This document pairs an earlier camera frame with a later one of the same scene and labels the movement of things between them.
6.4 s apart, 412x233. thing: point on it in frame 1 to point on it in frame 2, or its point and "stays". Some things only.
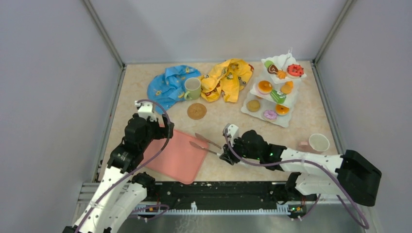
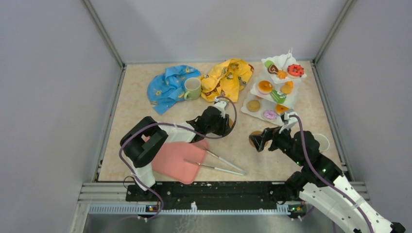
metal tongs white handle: [199, 147] to [243, 173]
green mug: [193, 86] stays
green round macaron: [268, 63] stays
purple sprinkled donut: [270, 115] stays
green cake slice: [278, 97] stays
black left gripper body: [155, 132] to [219, 127]
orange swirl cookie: [282, 74] stays
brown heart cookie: [272, 69] stays
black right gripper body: [242, 150] to [283, 141]
